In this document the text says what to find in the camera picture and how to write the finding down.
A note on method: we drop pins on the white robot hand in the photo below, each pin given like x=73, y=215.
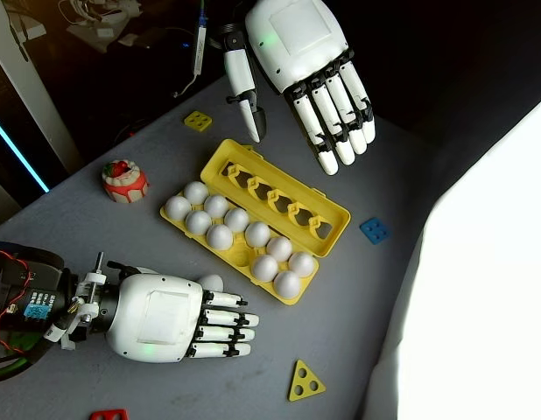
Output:
x=156, y=319
x=297, y=39

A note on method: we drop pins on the yellow egg carton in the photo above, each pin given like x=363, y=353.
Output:
x=213, y=168

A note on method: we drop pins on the red block with holes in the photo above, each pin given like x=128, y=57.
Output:
x=108, y=415

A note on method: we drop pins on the strawberry cream toy cake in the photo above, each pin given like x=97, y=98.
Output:
x=124, y=188

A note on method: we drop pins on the yellow triangle block with holes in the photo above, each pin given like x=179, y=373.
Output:
x=297, y=394

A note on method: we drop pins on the grey table cloth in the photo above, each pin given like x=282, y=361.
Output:
x=362, y=306

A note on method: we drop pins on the blue block with holes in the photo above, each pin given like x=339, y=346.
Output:
x=367, y=236

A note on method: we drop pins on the cyan light strip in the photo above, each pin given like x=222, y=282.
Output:
x=16, y=151

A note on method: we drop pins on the white slanted panel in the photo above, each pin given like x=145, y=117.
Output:
x=38, y=100

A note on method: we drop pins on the white backdrop sheet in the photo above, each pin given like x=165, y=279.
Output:
x=472, y=284

